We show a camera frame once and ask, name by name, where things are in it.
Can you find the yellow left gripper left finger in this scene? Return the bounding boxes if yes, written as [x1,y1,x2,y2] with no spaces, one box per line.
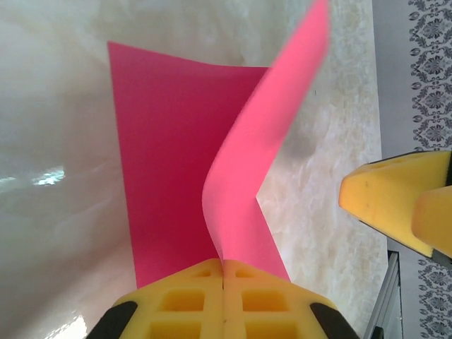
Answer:
[87,258,225,339]

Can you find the pink cloth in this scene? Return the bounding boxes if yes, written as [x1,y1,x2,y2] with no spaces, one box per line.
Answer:
[107,0,332,289]

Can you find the aluminium side rail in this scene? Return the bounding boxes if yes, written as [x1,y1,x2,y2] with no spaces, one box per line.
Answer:
[363,249,403,339]

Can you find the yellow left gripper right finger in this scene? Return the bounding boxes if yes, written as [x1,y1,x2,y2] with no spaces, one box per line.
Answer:
[223,259,356,339]

